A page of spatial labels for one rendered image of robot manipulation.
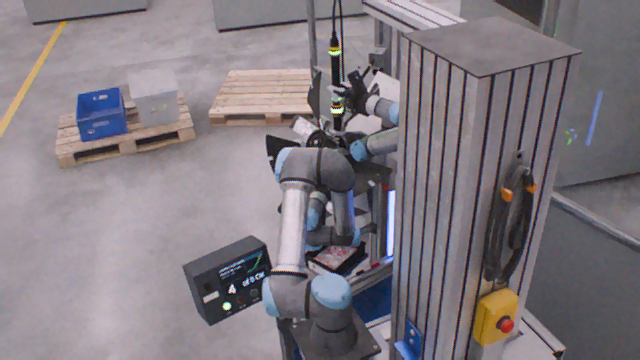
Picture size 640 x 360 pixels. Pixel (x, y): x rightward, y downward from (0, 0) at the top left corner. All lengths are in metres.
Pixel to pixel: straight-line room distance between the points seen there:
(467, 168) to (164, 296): 2.72
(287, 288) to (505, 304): 0.63
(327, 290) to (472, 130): 0.77
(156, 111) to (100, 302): 2.02
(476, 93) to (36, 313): 3.21
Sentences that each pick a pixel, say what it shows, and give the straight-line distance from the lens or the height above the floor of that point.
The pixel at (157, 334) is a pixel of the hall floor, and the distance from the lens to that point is 3.33.
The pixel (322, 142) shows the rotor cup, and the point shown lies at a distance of 2.34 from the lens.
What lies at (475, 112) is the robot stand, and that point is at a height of 1.96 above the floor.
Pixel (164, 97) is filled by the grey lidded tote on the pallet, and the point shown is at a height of 0.42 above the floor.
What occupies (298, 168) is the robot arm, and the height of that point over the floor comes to 1.48.
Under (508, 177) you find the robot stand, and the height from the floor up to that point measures 1.80.
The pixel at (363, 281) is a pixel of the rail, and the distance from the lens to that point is 2.24.
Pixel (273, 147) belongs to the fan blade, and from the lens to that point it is 2.59.
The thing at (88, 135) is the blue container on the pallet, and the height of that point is 0.20.
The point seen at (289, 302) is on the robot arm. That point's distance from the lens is 1.62.
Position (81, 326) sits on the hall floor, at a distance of 3.55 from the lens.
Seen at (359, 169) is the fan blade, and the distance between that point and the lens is 2.24.
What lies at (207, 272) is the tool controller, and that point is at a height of 1.25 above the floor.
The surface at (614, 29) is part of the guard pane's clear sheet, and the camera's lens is 2.18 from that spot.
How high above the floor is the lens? 2.40
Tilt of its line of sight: 34 degrees down
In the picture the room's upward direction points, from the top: 3 degrees counter-clockwise
